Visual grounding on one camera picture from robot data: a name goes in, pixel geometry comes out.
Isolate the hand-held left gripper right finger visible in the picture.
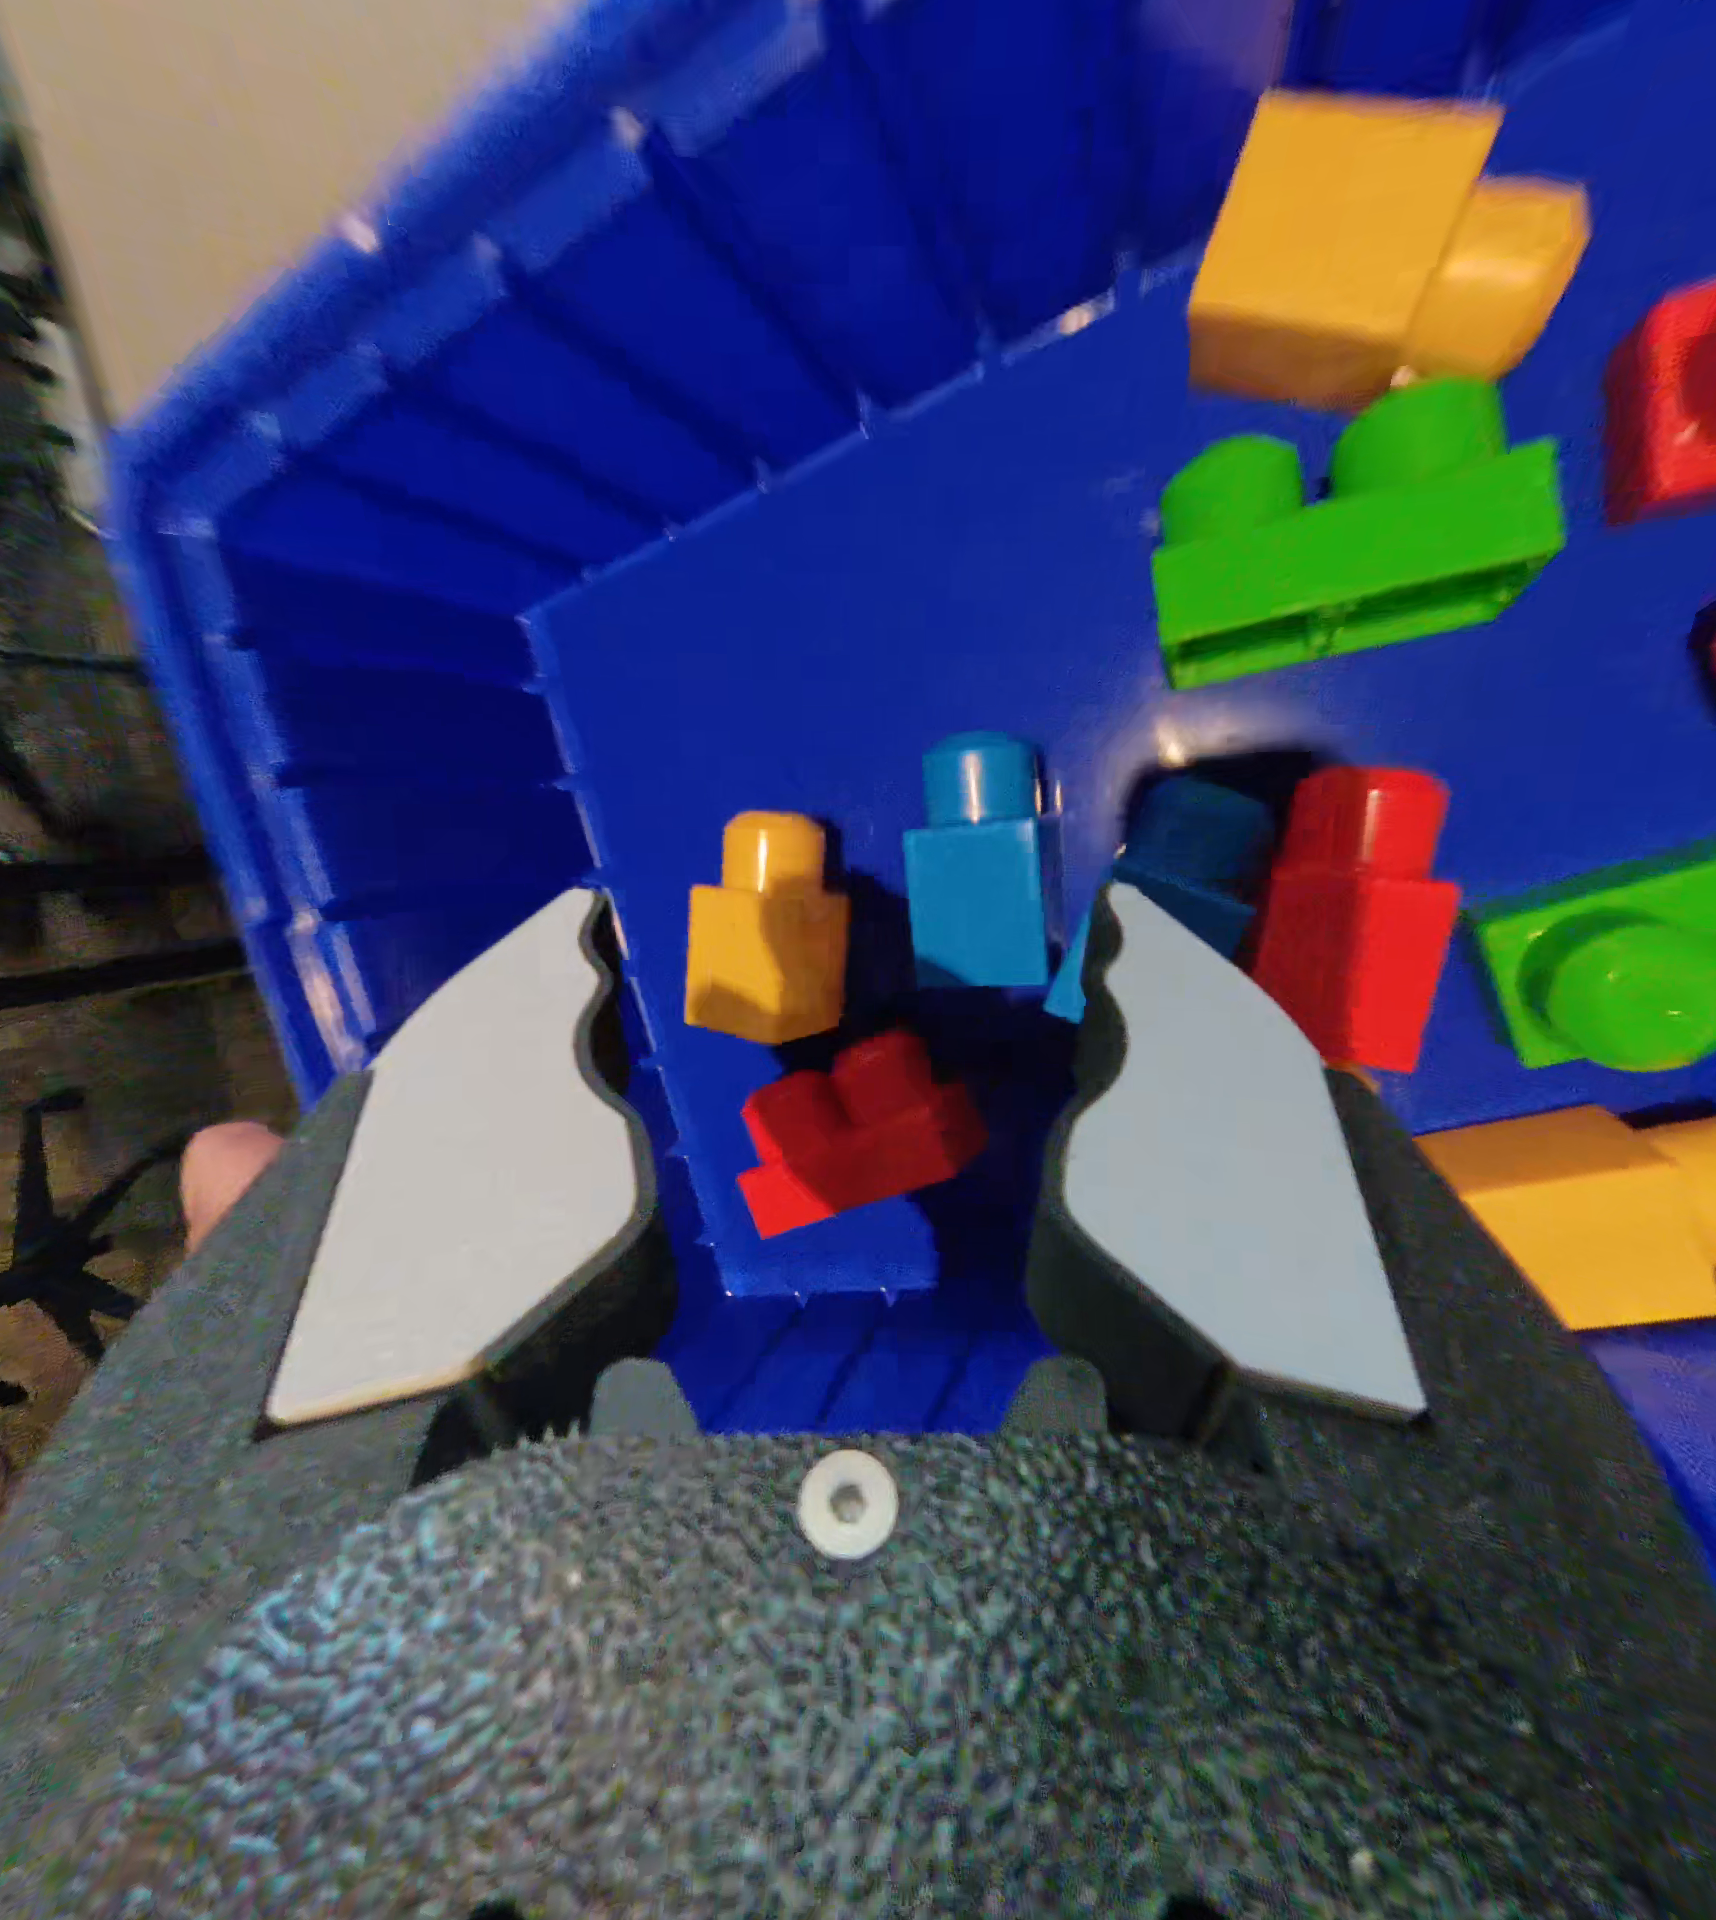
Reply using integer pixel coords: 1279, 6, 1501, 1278
1027, 880, 1428, 1446

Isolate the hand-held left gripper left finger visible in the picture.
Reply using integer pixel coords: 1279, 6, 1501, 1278
261, 884, 668, 1430

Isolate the blue plastic bin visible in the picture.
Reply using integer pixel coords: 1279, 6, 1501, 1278
99, 0, 1716, 1802

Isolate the pile of mega blocks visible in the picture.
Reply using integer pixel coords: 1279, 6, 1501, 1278
679, 82, 1716, 1335

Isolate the person's left hand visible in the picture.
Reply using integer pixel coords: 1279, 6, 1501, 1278
177, 1122, 291, 1253

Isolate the black office chair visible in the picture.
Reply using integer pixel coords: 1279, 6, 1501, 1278
0, 1087, 202, 1413

